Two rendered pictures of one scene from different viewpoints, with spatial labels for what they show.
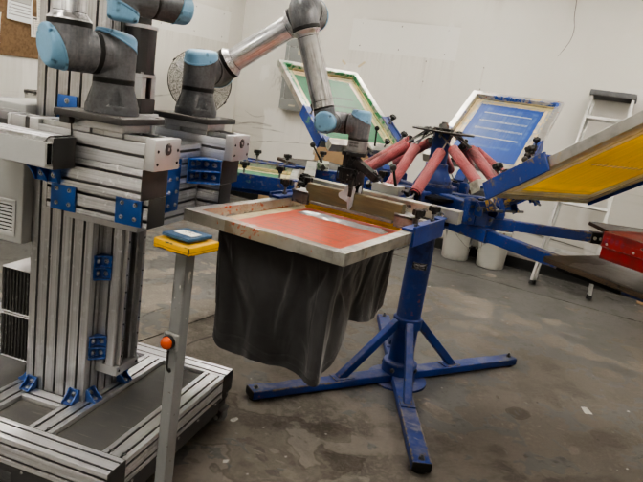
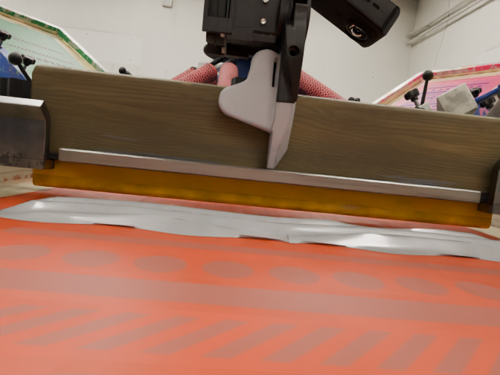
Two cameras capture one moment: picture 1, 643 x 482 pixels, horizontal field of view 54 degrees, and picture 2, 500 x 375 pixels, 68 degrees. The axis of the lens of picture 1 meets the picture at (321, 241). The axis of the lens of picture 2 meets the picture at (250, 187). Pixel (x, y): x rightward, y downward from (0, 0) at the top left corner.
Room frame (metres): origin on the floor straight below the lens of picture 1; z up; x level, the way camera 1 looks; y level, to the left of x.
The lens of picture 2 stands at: (2.06, 0.09, 1.01)
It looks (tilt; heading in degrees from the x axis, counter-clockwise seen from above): 5 degrees down; 328
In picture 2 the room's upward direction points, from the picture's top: 6 degrees clockwise
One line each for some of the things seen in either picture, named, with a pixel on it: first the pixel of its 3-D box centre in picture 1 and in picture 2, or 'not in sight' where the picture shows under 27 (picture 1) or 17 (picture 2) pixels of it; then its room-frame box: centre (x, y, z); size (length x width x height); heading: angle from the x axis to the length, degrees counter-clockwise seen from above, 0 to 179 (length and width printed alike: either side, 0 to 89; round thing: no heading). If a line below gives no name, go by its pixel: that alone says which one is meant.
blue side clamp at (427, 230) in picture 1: (423, 230); not in sight; (2.23, -0.36, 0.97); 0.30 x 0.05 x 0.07; 152
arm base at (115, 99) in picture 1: (112, 96); not in sight; (1.85, 0.66, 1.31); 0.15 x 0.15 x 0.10
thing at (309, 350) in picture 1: (268, 303); not in sight; (1.89, 0.14, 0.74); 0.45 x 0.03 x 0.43; 62
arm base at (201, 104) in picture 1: (196, 100); not in sight; (2.32, 0.52, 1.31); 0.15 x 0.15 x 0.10
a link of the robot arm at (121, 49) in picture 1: (113, 54); not in sight; (1.84, 0.66, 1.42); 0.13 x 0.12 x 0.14; 138
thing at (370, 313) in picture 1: (359, 304); not in sight; (2.00, -0.16, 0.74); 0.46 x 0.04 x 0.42; 152
